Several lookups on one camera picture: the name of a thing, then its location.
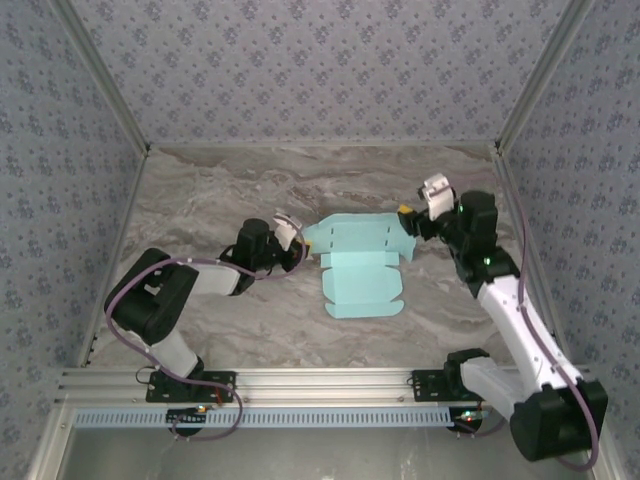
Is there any light blue paper box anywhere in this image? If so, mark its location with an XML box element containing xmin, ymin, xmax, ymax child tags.
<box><xmin>302</xmin><ymin>212</ymin><xmax>419</xmax><ymax>321</ymax></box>

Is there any slotted light blue cable duct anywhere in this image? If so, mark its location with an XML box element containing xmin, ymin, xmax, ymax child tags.
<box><xmin>73</xmin><ymin>407</ymin><xmax>464</xmax><ymax>429</ymax></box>

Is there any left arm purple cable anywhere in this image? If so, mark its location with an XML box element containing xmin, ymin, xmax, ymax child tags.
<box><xmin>106</xmin><ymin>227</ymin><xmax>306</xmax><ymax>444</ymax></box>

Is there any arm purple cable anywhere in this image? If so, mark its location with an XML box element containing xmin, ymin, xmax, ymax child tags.
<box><xmin>106</xmin><ymin>227</ymin><xmax>306</xmax><ymax>444</ymax></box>
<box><xmin>424</xmin><ymin>179</ymin><xmax>601</xmax><ymax>471</ymax></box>

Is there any aluminium mounting rail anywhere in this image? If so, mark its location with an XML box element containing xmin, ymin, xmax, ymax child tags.
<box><xmin>54</xmin><ymin>366</ymin><xmax>599</xmax><ymax>406</ymax></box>

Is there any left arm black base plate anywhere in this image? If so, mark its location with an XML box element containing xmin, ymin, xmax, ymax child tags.
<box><xmin>145</xmin><ymin>369</ymin><xmax>237</xmax><ymax>404</ymax></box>

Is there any aluminium table side rail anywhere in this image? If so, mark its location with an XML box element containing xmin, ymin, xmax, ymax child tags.
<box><xmin>492</xmin><ymin>144</ymin><xmax>571</xmax><ymax>364</ymax></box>
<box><xmin>77</xmin><ymin>144</ymin><xmax>151</xmax><ymax>369</ymax></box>

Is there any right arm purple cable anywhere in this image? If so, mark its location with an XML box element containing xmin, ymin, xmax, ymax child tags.
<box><xmin>424</xmin><ymin>179</ymin><xmax>601</xmax><ymax>471</ymax></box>

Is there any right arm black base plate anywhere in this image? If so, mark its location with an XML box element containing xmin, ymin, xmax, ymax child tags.
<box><xmin>410</xmin><ymin>368</ymin><xmax>484</xmax><ymax>404</ymax></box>

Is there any aluminium frame post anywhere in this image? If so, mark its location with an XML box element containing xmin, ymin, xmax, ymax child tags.
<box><xmin>52</xmin><ymin>0</ymin><xmax>152</xmax><ymax>154</ymax></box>
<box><xmin>493</xmin><ymin>0</ymin><xmax>600</xmax><ymax>152</ymax></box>

